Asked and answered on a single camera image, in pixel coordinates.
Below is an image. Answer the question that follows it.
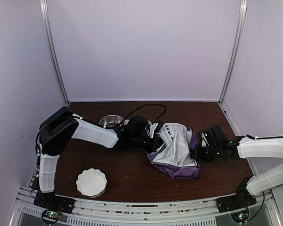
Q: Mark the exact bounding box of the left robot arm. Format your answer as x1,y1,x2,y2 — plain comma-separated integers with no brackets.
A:
35,107,164,209

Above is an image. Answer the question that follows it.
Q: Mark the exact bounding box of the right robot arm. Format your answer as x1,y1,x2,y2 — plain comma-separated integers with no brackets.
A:
190,125,283,208

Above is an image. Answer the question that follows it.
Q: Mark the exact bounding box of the purple puppy food bag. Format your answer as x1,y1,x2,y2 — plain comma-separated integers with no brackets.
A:
147,122,200,178

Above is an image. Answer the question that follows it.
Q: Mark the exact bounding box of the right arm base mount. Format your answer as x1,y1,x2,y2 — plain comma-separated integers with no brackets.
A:
216,194,257,213

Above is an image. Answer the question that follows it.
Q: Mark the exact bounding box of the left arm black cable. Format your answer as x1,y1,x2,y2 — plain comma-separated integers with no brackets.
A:
115,104,167,130

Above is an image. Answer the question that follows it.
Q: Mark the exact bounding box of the front aluminium rail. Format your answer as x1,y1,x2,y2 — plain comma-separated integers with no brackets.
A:
14,188,276,226

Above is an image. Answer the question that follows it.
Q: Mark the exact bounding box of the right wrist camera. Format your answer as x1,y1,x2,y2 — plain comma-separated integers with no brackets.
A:
199,131,212,147

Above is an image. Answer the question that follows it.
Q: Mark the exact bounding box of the left circuit board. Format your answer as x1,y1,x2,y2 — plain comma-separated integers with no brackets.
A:
41,210,61,225

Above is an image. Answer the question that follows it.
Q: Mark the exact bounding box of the white scalloped ceramic dish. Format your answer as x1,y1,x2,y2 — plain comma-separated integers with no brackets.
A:
76,168,108,198

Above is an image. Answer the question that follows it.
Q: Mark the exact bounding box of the right aluminium frame post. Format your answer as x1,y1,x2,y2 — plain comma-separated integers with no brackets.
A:
218,0,248,105

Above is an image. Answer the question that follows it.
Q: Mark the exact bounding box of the aluminium frame post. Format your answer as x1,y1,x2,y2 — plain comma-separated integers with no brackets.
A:
218,0,248,105
40,0,70,105

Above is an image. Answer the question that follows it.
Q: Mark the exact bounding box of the left steel feeder bowl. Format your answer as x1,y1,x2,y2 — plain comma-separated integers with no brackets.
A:
99,115,123,129

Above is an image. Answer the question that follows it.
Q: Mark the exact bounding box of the left aluminium frame post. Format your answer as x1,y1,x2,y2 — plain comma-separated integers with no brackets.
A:
40,0,70,105

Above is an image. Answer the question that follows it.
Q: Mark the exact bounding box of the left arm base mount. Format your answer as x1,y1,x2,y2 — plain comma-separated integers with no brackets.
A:
33,196,75,214

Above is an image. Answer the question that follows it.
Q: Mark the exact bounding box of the circuit board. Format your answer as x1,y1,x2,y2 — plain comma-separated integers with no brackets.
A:
41,210,61,225
231,210,250,224

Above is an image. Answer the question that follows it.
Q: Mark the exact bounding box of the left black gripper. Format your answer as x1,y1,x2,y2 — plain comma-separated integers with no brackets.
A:
132,135,170,154

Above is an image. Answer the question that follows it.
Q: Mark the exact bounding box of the right circuit board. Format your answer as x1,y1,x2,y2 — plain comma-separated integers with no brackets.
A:
231,210,250,224

